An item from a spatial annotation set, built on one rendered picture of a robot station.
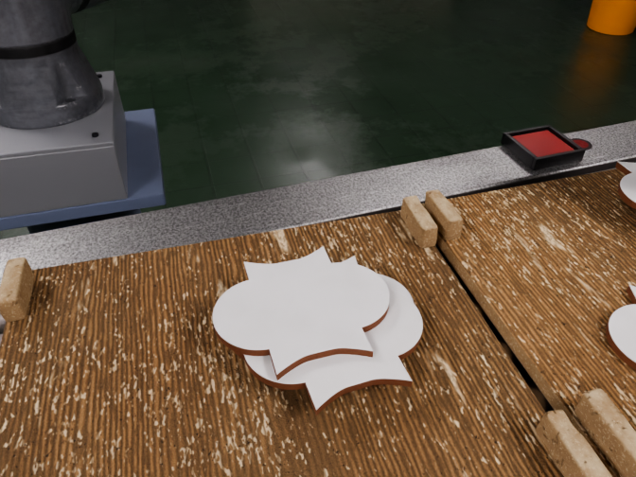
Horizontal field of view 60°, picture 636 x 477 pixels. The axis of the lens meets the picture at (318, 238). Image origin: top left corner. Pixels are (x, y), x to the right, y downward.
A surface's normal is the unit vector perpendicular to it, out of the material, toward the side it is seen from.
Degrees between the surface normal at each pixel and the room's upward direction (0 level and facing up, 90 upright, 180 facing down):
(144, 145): 0
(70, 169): 90
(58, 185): 90
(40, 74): 72
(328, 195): 0
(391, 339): 0
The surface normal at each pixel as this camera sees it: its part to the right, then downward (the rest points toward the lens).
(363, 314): 0.00, -0.77
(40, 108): 0.30, 0.33
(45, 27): 0.80, 0.38
